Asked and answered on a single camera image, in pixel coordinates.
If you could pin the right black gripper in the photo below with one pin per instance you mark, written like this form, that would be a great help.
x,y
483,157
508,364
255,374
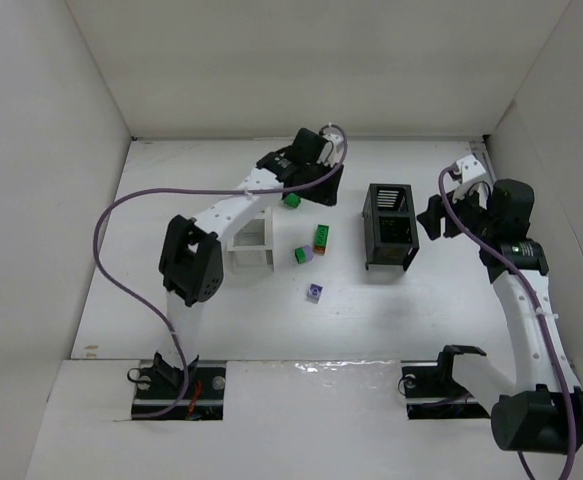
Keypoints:
x,y
454,215

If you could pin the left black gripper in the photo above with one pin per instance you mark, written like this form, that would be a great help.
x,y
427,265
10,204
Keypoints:
x,y
318,187

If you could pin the long green lego brick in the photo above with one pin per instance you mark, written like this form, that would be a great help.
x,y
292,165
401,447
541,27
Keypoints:
x,y
321,236

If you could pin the black two-cell container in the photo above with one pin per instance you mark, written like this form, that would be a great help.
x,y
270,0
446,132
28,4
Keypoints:
x,y
390,230

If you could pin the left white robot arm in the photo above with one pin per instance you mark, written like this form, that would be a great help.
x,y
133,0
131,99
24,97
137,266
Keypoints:
x,y
191,262

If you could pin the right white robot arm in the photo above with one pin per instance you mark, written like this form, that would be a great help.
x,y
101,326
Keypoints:
x,y
540,410

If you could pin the green lego cube top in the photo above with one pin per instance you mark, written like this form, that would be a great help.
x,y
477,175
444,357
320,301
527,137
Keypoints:
x,y
291,201

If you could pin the white two-cell container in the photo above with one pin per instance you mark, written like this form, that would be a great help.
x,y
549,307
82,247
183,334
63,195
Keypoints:
x,y
252,246

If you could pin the purple lego square brick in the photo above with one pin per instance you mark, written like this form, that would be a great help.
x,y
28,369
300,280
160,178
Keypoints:
x,y
314,292

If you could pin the white foam front board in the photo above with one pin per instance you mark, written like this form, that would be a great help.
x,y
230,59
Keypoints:
x,y
282,420

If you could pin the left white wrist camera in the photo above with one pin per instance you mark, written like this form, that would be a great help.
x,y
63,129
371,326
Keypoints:
x,y
335,147

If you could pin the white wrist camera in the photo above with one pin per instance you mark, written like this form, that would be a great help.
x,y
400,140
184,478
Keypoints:
x,y
335,147
466,172

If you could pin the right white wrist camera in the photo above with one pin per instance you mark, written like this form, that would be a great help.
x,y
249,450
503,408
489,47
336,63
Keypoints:
x,y
466,172

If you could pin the aluminium rail right side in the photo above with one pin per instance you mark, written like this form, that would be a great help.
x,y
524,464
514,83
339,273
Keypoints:
x,y
516,265

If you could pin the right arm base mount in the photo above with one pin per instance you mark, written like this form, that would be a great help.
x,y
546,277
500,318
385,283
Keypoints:
x,y
429,396

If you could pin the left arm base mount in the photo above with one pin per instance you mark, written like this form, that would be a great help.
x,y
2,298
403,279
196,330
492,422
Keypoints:
x,y
158,391

